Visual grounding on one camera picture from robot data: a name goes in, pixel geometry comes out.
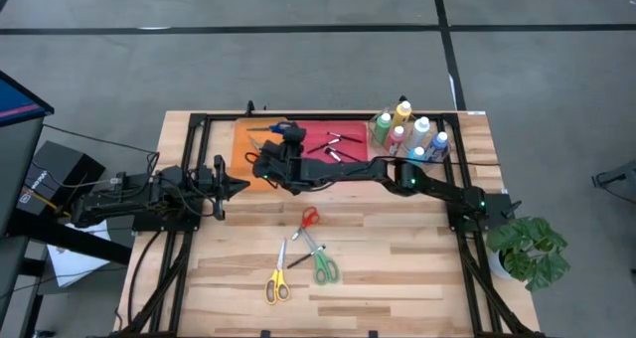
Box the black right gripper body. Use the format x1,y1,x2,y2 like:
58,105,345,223
257,125,305,168

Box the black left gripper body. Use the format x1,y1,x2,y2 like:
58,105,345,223
196,154,226,221

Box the blue-handled scissors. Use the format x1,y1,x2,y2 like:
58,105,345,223
246,120,295,135

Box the yellow-handled scissors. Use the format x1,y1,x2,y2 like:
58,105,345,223
263,238,293,307

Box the green paint bottle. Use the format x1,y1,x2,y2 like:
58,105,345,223
372,111,394,147

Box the red paint bottle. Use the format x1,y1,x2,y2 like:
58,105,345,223
385,125,406,159

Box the yellow paint bottle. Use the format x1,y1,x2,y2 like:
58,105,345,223
391,99,413,130

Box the white paint bottle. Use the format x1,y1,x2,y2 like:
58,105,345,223
404,115,431,151

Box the blue-violet paint bottle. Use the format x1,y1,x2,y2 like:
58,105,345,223
424,130,450,163

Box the orange plastic tray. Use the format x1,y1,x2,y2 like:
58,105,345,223
228,116,290,193

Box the pink plastic tray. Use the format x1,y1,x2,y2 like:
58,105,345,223
290,120,370,165

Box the clear plastic bottle organizer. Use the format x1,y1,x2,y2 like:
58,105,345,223
368,107,451,181

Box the black metal stand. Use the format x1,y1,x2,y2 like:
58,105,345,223
0,211,134,338

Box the black equipment box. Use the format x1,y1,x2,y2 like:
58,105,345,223
17,139,107,218

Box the white paper sheets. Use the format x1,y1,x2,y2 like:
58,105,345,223
47,218,114,288

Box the dark monitor with blue screen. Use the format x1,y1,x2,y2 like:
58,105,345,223
0,71,55,240

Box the green potted plant white pot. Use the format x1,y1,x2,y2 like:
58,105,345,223
486,215,572,294

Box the black metal rig frame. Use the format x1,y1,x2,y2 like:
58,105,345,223
116,111,548,338

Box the red-handled scissors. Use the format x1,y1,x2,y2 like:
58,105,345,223
289,206,321,242

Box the green-handled scissors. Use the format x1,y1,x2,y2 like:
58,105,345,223
301,227,342,286

